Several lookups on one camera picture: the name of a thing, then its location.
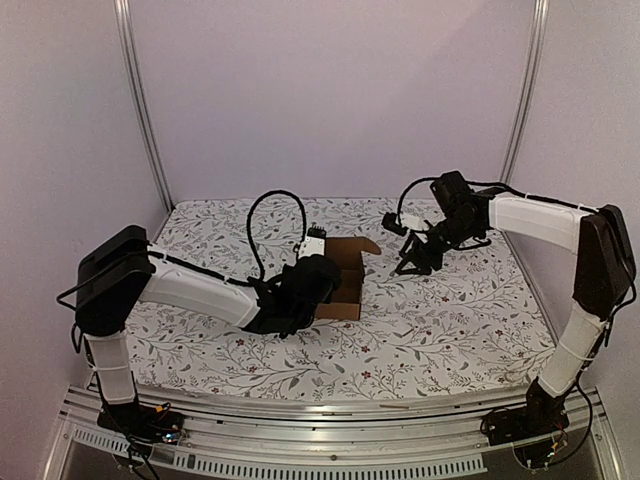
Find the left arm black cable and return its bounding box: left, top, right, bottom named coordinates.
left=246, top=188, right=308, bottom=286

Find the brown cardboard box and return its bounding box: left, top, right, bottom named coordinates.
left=316, top=237, right=381, bottom=321

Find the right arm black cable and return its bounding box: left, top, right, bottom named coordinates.
left=397, top=176, right=506, bottom=226

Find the left aluminium corner post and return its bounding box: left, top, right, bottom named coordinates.
left=113, top=0, right=175, bottom=213

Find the floral patterned table mat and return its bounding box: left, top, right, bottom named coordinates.
left=126, top=197, right=554, bottom=402

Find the right aluminium corner post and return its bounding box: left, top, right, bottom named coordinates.
left=500, top=0, right=550, bottom=184

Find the aluminium corner post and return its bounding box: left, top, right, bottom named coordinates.
left=500, top=0, right=550, bottom=184
left=113, top=0, right=175, bottom=213

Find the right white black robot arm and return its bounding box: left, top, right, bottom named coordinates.
left=393, top=230, right=576, bottom=394

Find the aluminium front rail frame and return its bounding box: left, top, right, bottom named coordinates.
left=42, top=383, right=626, bottom=480

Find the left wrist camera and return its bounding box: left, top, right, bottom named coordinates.
left=297, top=223, right=326, bottom=259

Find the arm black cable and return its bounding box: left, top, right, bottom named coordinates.
left=397, top=176, right=506, bottom=226
left=246, top=188, right=308, bottom=286

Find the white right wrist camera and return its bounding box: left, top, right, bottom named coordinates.
left=382, top=212, right=432, bottom=237

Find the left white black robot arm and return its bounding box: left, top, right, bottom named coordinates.
left=56, top=225, right=342, bottom=434

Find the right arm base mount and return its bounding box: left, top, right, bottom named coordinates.
left=480, top=383, right=569, bottom=446

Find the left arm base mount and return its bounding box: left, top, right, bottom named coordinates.
left=97, top=396, right=185, bottom=444

